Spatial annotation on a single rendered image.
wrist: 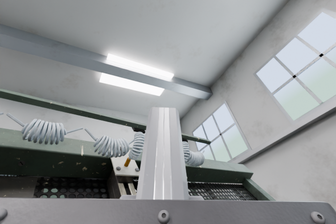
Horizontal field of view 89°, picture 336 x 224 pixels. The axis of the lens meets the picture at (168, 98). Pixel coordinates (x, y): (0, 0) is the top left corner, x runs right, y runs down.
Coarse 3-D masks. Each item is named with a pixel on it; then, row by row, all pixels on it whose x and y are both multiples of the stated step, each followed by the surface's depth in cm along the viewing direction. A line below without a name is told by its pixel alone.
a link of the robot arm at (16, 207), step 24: (0, 216) 4; (24, 216) 4; (48, 216) 4; (72, 216) 4; (96, 216) 4; (120, 216) 4; (144, 216) 4; (168, 216) 4; (192, 216) 4; (216, 216) 4; (240, 216) 4; (264, 216) 4; (288, 216) 4; (312, 216) 4
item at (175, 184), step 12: (168, 108) 10; (168, 120) 9; (168, 132) 8; (180, 132) 9; (168, 144) 8; (180, 144) 8; (168, 156) 7; (180, 156) 7; (168, 168) 7; (180, 168) 7; (168, 180) 6; (180, 180) 6; (168, 192) 6; (180, 192) 6
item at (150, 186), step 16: (160, 112) 10; (160, 128) 9; (144, 144) 8; (160, 144) 8; (144, 160) 7; (160, 160) 7; (144, 176) 6; (160, 176) 6; (144, 192) 6; (160, 192) 6
